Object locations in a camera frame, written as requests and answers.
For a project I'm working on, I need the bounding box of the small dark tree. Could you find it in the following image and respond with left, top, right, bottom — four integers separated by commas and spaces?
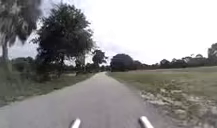
91, 49, 109, 69

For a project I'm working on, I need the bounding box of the dark round tree clump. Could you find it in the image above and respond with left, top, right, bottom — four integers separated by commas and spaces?
109, 53, 135, 72

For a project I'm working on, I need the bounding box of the grey asphalt path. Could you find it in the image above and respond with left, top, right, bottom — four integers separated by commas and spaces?
0, 71, 177, 128

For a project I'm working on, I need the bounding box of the large dark leafy tree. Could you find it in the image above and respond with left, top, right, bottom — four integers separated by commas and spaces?
30, 2, 96, 78

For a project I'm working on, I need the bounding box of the robot's own part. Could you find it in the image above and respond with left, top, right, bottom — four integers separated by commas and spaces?
138, 115, 155, 128
69, 117, 82, 128

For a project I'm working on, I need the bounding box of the distant row of trees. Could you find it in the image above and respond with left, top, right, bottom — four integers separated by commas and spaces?
132, 41, 217, 70

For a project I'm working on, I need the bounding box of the grass field with bare patches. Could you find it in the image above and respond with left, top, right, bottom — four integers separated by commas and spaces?
105, 65, 217, 128

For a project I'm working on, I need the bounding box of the grass verge under trees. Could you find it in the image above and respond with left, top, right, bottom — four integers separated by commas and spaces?
0, 63, 97, 108

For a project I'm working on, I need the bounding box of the tree with hanging moss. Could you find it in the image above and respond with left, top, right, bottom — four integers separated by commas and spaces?
0, 0, 43, 64

